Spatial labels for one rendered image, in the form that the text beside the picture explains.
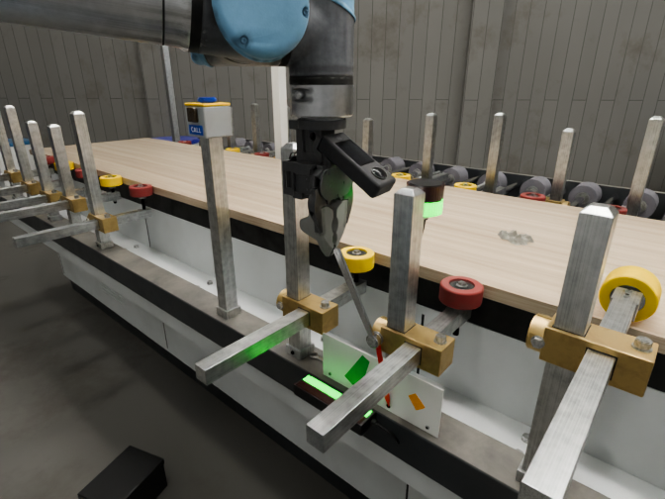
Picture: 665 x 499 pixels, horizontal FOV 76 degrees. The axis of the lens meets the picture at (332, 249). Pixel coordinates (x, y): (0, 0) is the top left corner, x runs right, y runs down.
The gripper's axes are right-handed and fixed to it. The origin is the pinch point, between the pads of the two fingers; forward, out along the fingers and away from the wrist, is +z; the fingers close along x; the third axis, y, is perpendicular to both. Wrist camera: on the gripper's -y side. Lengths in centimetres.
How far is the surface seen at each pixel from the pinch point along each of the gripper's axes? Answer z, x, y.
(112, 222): 20, -8, 107
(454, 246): 11.2, -42.0, -2.3
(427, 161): 7, -115, 45
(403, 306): 9.2, -6.1, -10.1
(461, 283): 10.1, -22.0, -13.1
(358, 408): 15.8, 11.4, -14.4
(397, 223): -4.6, -6.1, -8.0
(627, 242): 11, -72, -33
